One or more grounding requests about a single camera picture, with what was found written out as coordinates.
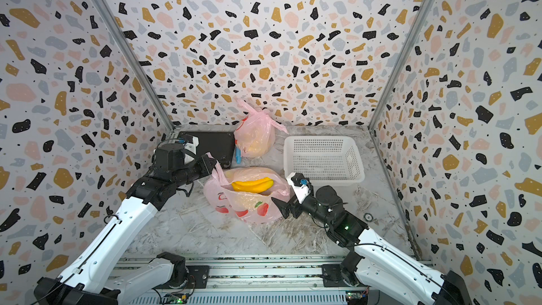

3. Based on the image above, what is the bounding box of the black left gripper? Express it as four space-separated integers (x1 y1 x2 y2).
172 154 217 189

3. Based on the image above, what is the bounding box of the pink plastic bag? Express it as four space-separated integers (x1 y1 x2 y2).
234 99 288 158
203 165 290 224

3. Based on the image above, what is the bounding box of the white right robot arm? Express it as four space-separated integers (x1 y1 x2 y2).
272 184 472 304

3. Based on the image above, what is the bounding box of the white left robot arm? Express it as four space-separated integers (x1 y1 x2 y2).
34 135 217 304

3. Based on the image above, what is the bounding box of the black ribbed carry case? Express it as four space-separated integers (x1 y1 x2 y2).
178 131 235 169

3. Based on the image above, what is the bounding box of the white perforated plastic basket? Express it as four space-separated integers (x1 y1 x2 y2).
283 136 365 186

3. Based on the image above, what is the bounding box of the blue cylindrical tube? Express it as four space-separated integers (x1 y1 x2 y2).
235 148 241 165

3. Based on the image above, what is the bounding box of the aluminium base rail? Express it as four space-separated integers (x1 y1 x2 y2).
82 253 443 305

